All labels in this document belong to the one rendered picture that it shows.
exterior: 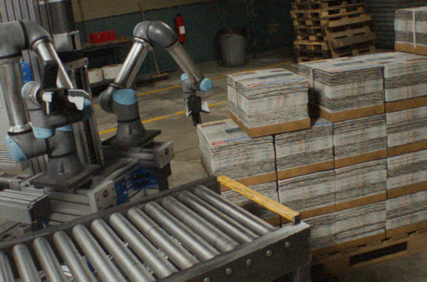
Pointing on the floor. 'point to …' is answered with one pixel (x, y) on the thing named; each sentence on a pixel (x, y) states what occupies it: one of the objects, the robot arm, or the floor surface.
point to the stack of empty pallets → (314, 44)
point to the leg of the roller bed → (301, 274)
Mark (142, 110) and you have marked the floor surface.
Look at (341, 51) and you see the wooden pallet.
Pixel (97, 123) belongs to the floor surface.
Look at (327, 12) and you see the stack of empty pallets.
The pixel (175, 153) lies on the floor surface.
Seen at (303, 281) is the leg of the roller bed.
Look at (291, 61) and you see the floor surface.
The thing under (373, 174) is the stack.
